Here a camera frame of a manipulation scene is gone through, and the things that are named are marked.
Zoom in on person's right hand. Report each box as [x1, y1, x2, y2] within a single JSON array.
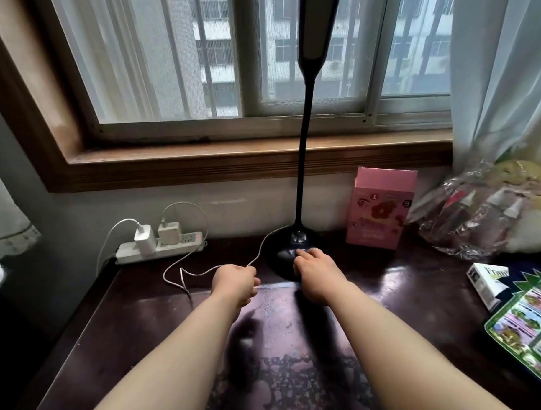
[[292, 246, 346, 308]]

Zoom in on person's left hand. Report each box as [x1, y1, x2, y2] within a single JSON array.
[[209, 263, 262, 310]]

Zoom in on white lamp power cable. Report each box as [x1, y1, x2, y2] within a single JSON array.
[[159, 198, 295, 304]]

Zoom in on person's left forearm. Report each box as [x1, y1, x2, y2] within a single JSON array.
[[74, 287, 245, 410]]

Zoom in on person's right forearm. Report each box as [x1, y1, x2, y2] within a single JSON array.
[[319, 276, 514, 410]]

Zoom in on white power strip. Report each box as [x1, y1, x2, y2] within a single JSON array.
[[113, 231, 209, 266]]

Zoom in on pink flower print box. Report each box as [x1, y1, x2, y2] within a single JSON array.
[[343, 164, 421, 253]]

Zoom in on white square charger plug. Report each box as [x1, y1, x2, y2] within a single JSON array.
[[157, 219, 182, 246]]

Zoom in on brown wooden window surround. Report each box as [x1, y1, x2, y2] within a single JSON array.
[[0, 0, 455, 196]]

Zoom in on white tall charger plug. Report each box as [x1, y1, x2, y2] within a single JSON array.
[[133, 222, 159, 257]]

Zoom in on clear plastic bag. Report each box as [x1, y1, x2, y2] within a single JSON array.
[[404, 158, 541, 263]]

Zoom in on small clear dropper bottle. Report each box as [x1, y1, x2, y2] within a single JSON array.
[[443, 189, 478, 232], [496, 198, 527, 244], [474, 188, 509, 237]]

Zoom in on small white carton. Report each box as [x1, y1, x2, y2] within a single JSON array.
[[466, 262, 512, 314]]

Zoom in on yellow white plush toy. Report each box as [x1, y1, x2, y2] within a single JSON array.
[[495, 158, 541, 255]]

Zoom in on black desk lamp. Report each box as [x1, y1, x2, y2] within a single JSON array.
[[251, 0, 354, 284]]

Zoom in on green printed packet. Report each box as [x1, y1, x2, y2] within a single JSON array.
[[482, 268, 541, 401]]

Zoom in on grey apartment building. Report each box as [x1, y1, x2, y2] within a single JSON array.
[[188, 0, 454, 118]]

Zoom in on white lace trimmed lampshade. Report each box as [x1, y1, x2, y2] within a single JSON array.
[[0, 155, 43, 261]]

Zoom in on white curtain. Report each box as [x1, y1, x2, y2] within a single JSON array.
[[446, 0, 541, 167]]

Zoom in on white charger cable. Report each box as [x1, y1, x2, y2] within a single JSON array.
[[94, 217, 145, 277]]

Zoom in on silver sliding window frame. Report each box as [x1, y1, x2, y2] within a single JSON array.
[[46, 0, 455, 147]]

